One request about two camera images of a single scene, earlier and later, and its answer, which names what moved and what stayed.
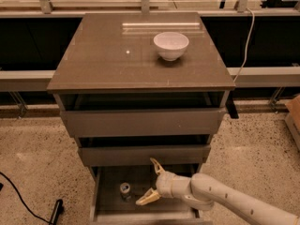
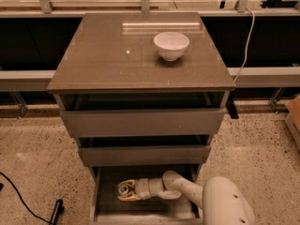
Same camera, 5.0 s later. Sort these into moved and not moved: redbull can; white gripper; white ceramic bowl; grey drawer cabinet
Moved: white gripper
Not moved: redbull can; grey drawer cabinet; white ceramic bowl
